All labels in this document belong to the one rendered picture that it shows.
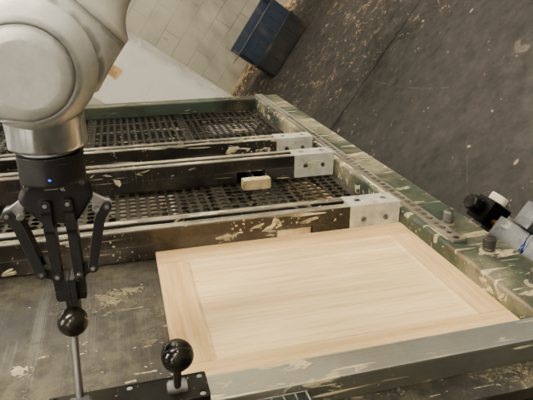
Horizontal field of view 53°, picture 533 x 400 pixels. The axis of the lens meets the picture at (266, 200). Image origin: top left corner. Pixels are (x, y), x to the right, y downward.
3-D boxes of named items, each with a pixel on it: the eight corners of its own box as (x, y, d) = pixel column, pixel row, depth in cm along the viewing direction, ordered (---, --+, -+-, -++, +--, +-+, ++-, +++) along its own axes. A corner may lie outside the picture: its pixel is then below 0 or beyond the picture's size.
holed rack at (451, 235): (465, 241, 109) (466, 238, 109) (453, 243, 109) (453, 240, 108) (261, 94, 257) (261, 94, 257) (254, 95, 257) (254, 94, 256)
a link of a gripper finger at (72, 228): (61, 189, 67) (73, 188, 68) (75, 268, 71) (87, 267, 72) (59, 200, 64) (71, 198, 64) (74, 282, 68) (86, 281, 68)
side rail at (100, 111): (256, 121, 253) (256, 98, 249) (3, 139, 227) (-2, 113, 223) (252, 117, 260) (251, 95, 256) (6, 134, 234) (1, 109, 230)
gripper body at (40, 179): (88, 138, 68) (97, 206, 71) (15, 143, 66) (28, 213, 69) (86, 155, 61) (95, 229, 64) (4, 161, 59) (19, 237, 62)
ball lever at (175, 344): (193, 402, 70) (196, 361, 60) (164, 408, 69) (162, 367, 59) (189, 374, 72) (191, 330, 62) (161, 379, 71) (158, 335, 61)
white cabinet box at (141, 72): (261, 121, 501) (48, -12, 417) (228, 171, 513) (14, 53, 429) (247, 105, 555) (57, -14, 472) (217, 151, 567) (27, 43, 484)
